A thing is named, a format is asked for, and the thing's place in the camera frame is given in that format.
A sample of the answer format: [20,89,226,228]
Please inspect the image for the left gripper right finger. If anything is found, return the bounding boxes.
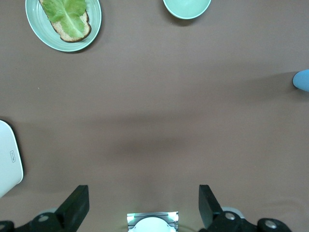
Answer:
[198,185,294,232]

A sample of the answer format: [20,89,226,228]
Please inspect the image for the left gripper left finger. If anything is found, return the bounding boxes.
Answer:
[14,185,90,232]

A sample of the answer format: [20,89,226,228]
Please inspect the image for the blue plastic cup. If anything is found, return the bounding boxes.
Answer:
[293,69,309,92]

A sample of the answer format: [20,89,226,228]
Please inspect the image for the white toaster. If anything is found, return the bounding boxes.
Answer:
[0,120,24,199]

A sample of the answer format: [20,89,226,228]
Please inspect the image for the pale green plate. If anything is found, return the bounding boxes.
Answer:
[25,0,102,53]

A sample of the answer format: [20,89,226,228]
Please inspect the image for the toasted bread slice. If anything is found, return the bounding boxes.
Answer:
[38,0,92,43]

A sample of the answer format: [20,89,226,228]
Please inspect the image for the green lettuce leaf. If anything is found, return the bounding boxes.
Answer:
[40,0,88,39]

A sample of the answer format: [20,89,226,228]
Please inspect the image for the pale green bowl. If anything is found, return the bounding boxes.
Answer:
[162,0,212,20]

